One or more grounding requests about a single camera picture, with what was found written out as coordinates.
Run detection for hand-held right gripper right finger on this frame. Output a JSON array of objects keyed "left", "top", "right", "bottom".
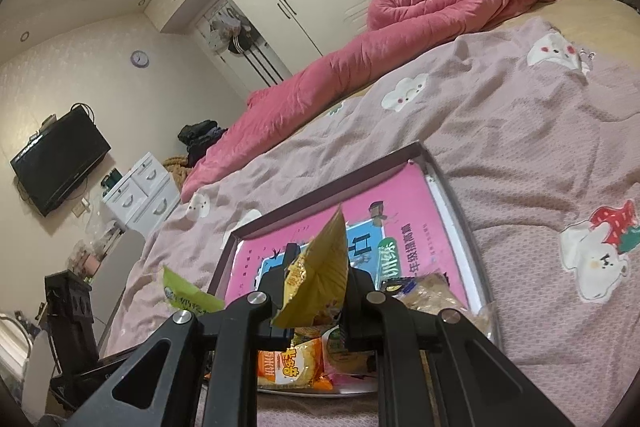
[{"left": 340, "top": 268, "right": 576, "bottom": 427}]

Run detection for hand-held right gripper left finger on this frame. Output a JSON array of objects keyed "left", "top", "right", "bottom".
[{"left": 62, "top": 243, "right": 301, "bottom": 427}]

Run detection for yellow crinkled snack packet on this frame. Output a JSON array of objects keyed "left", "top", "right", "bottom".
[{"left": 270, "top": 204, "right": 351, "bottom": 329}]

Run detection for blue snack packet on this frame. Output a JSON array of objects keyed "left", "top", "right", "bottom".
[{"left": 380, "top": 277, "right": 416, "bottom": 295}]

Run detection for clear round cake packet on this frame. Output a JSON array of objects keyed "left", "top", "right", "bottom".
[{"left": 325, "top": 327, "right": 378, "bottom": 375}]

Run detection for clear packet with brown pastry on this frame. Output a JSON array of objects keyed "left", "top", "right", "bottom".
[{"left": 395, "top": 272, "right": 466, "bottom": 313}]

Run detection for orange snack packet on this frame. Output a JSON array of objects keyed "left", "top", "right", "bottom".
[{"left": 257, "top": 337, "right": 333, "bottom": 393}]

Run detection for dark shallow cardboard box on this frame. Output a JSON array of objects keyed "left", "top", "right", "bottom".
[{"left": 207, "top": 142, "right": 503, "bottom": 400}]

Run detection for clear nut brittle packet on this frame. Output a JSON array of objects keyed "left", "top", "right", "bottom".
[{"left": 470, "top": 302, "right": 501, "bottom": 348}]

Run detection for green snack packet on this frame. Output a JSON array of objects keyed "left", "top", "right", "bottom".
[{"left": 160, "top": 267, "right": 226, "bottom": 315}]

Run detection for pink picture book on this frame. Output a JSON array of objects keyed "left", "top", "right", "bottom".
[{"left": 225, "top": 162, "right": 471, "bottom": 308}]

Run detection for white drawer cabinet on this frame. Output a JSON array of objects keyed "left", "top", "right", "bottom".
[{"left": 102, "top": 152, "right": 181, "bottom": 238}]

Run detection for dark green bag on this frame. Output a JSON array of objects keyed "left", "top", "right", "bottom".
[{"left": 102, "top": 169, "right": 123, "bottom": 198}]

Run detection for brown knitted blanket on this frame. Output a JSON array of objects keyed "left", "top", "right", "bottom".
[{"left": 162, "top": 156, "right": 193, "bottom": 180}]

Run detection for black flat television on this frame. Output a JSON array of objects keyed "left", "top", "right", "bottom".
[{"left": 10, "top": 109, "right": 112, "bottom": 218}]

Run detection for dark clothes pile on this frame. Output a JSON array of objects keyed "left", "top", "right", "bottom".
[{"left": 177, "top": 119, "right": 226, "bottom": 152}]

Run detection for printed pink bedsheet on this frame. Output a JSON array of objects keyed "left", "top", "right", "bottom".
[{"left": 100, "top": 17, "right": 640, "bottom": 427}]

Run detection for hanging bags on door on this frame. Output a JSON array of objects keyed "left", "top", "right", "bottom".
[{"left": 207, "top": 4, "right": 253, "bottom": 55}]

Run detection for pink quilt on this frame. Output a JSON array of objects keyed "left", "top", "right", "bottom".
[{"left": 180, "top": 0, "right": 601, "bottom": 202}]

